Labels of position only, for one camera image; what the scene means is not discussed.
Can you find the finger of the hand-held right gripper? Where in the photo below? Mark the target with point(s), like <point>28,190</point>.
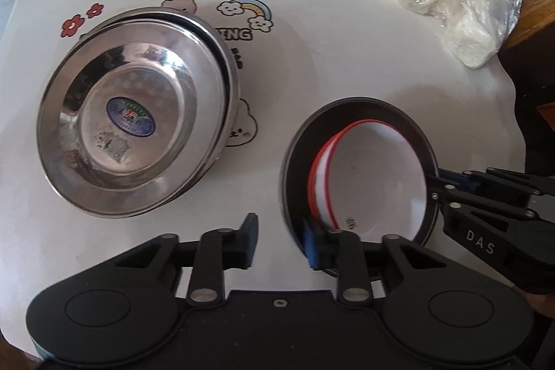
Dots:
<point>455,179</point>
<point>477,209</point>

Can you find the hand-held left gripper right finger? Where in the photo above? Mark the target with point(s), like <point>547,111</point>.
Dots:
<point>310,246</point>

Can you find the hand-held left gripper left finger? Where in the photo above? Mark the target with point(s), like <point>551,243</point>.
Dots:
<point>248,242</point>

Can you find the white bowl red label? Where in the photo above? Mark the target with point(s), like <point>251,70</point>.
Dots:
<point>318,179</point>

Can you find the white bowl pink flower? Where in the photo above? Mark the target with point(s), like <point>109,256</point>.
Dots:
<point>377,179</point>

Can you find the deep steel bowl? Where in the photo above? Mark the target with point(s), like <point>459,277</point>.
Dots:
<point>299,162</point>

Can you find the large steel plate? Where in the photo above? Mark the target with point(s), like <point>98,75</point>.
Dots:
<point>236,88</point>
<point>227,110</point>

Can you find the small steel plate blue sticker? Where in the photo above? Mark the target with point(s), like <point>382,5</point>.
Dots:
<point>130,123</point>

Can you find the cream printed table cloth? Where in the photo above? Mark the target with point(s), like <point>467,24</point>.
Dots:
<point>338,49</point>

